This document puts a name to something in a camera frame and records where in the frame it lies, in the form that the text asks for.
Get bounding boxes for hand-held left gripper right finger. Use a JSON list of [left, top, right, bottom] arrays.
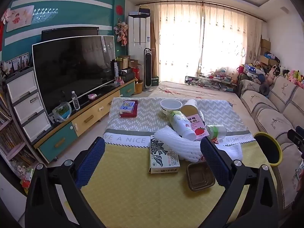
[[200, 136, 279, 228]]

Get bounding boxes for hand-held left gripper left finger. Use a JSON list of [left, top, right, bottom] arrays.
[[25, 136, 106, 228]]

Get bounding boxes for brown plastic tray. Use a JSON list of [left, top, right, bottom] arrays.
[[186, 162, 216, 192]]

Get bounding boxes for clear jar with green label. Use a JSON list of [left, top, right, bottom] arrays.
[[205, 124, 227, 140]]

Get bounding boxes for yellow rimmed black bin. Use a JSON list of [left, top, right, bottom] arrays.
[[253, 132, 283, 167]]

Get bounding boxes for pink strawberry milk carton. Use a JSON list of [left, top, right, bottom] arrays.
[[186, 115, 209, 141]]

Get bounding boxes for white foam net wrap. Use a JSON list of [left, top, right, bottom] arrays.
[[154, 126, 207, 163]]

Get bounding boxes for white green plastic bottle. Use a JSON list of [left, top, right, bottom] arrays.
[[169, 111, 197, 141]]

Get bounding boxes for floral printed carton box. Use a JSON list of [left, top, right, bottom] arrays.
[[148, 135, 181, 174]]

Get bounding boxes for white paper cup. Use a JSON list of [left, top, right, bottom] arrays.
[[180, 99, 199, 117]]

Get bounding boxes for white plastic bowl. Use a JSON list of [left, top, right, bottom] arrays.
[[160, 98, 183, 116]]

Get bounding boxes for beige sofa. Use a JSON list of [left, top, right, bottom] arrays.
[[235, 72, 304, 216]]

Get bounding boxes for teal yellow television cabinet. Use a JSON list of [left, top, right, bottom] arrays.
[[32, 78, 138, 164]]

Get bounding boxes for yellow grey printed tablecloth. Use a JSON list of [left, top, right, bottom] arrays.
[[79, 97, 277, 228]]

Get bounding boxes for plastic bag with greens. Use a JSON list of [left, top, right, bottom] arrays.
[[52, 101, 72, 123]]

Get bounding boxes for pile of plush toys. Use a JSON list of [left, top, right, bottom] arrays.
[[237, 62, 304, 89]]

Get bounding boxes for clear water bottle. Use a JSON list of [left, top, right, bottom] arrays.
[[71, 91, 80, 111]]

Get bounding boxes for small blue white box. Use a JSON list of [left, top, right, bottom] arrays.
[[119, 100, 136, 114]]

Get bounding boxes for flat red box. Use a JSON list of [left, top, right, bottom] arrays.
[[120, 100, 139, 118]]

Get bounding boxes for colourful packets on floor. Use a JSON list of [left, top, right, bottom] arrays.
[[20, 169, 32, 194]]

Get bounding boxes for floral floor sheet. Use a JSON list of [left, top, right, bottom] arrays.
[[146, 81, 256, 133]]

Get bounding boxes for cluttered glass coffee table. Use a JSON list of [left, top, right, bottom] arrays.
[[185, 72, 239, 92]]

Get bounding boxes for white plastic drawer unit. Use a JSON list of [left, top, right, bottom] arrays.
[[5, 67, 53, 145]]

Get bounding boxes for yellow woven basket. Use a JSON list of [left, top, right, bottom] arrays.
[[134, 79, 143, 95]]

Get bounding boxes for black tube with white print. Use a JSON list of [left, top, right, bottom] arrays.
[[113, 62, 120, 82]]

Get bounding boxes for large curved television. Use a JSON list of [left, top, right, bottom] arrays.
[[32, 36, 117, 116]]

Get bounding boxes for stack of cardboard boxes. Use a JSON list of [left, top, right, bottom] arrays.
[[260, 37, 278, 67]]

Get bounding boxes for boxes beside television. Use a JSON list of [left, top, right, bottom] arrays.
[[116, 55, 143, 76]]

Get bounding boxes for white black tower fan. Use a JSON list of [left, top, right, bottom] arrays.
[[143, 48, 155, 93]]

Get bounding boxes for cream sheer curtains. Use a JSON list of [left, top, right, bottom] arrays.
[[150, 2, 263, 83]]

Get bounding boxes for row of photo prints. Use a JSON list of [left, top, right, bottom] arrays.
[[5, 52, 30, 75]]

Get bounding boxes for white standing air conditioner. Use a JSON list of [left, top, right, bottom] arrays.
[[128, 14, 151, 92]]

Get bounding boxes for hanging artificial flowers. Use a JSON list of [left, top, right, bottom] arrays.
[[114, 19, 129, 47]]

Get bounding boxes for curtain rod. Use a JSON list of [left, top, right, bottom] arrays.
[[135, 1, 263, 23]]

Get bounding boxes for cartoon wall poster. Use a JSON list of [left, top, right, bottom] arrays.
[[6, 5, 36, 32]]

